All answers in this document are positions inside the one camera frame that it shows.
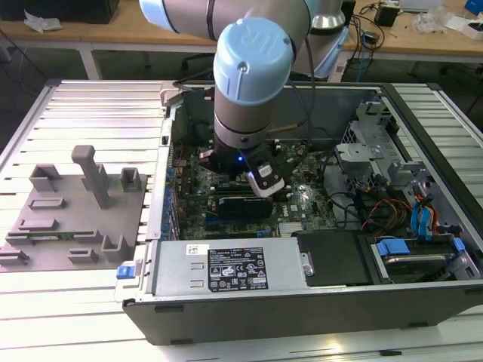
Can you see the green motherboard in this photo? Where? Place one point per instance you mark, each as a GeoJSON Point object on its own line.
{"type": "Point", "coordinates": [309, 211]}

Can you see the green RAM stick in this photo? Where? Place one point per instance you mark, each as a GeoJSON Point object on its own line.
{"type": "Point", "coordinates": [56, 235]}

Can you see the blue case latch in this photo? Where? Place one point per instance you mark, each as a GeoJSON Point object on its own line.
{"type": "Point", "coordinates": [125, 272]}

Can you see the black RAM slot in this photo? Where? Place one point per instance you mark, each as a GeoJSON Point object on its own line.
{"type": "Point", "coordinates": [226, 190]}
{"type": "Point", "coordinates": [226, 186]}
{"type": "Point", "coordinates": [226, 193]}
{"type": "Point", "coordinates": [212, 198]}

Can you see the silver chipset heatsink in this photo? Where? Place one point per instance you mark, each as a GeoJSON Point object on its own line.
{"type": "Point", "coordinates": [290, 229]}

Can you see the large black box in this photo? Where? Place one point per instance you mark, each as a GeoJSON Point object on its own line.
{"type": "Point", "coordinates": [56, 9]}

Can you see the grey metal disk bay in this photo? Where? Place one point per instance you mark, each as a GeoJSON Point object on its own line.
{"type": "Point", "coordinates": [358, 152]}

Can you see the wooden desk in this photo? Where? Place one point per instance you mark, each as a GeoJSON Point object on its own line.
{"type": "Point", "coordinates": [415, 41]}
{"type": "Point", "coordinates": [94, 32]}

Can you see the small black box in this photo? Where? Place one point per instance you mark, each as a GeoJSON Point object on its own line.
{"type": "Point", "coordinates": [386, 16]}

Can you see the clear plastic bag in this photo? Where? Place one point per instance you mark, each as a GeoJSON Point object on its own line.
{"type": "Point", "coordinates": [428, 20]}

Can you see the black power adapter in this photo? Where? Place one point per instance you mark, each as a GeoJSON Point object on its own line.
{"type": "Point", "coordinates": [370, 37]}

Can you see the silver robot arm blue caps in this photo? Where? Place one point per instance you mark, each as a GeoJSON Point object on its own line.
{"type": "Point", "coordinates": [245, 113]}

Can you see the crumpled white paper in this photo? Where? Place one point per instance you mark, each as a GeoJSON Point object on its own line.
{"type": "Point", "coordinates": [41, 23]}

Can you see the blue expansion slot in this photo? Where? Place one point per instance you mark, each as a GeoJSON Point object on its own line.
{"type": "Point", "coordinates": [211, 217]}

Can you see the grey flat box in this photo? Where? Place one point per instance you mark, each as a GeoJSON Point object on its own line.
{"type": "Point", "coordinates": [420, 4]}

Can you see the black graphics card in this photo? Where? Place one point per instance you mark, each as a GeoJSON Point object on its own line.
{"type": "Point", "coordinates": [245, 207]}

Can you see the blue box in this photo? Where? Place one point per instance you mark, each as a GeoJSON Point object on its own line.
{"type": "Point", "coordinates": [474, 7]}

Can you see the white wrist camera black mount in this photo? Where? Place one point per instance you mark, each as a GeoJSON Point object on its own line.
{"type": "Point", "coordinates": [269, 186]}

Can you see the grey parts rack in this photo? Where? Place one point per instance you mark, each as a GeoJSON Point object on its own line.
{"type": "Point", "coordinates": [120, 211]}

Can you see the white box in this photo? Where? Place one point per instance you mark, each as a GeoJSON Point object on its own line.
{"type": "Point", "coordinates": [454, 23]}

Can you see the open black grey PC case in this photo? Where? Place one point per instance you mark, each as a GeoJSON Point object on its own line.
{"type": "Point", "coordinates": [264, 320]}

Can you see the grey power supply with label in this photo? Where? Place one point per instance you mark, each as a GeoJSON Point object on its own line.
{"type": "Point", "coordinates": [177, 271]}

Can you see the black plastic shroud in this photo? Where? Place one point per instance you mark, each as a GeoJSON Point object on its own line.
{"type": "Point", "coordinates": [332, 258]}

